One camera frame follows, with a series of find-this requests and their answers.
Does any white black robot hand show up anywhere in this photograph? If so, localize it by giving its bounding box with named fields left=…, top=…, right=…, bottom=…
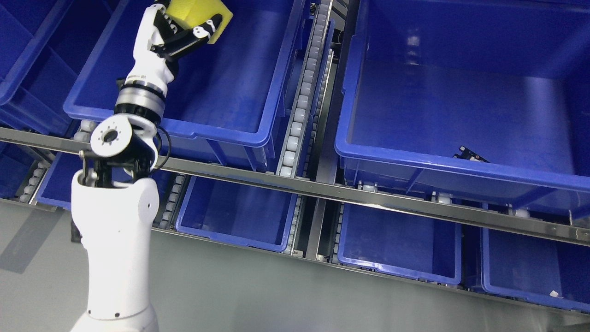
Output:
left=124, top=0, right=222, bottom=96

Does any yellow foam block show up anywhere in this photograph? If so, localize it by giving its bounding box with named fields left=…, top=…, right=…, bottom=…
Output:
left=166, top=0, right=233, bottom=44

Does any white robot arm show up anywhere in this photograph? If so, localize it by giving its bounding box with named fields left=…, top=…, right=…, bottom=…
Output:
left=71, top=75, right=170, bottom=332

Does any steel shelf rack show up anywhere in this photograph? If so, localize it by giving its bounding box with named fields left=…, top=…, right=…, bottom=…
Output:
left=0, top=0, right=590, bottom=319

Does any blue plastic bin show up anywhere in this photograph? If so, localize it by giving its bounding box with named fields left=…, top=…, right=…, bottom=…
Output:
left=337, top=204, right=461, bottom=285
left=335, top=0, right=590, bottom=219
left=64, top=0, right=311, bottom=172
left=0, top=0, right=119, bottom=135
left=479, top=229, right=590, bottom=313
left=175, top=177, right=298, bottom=252
left=36, top=153, right=83, bottom=210

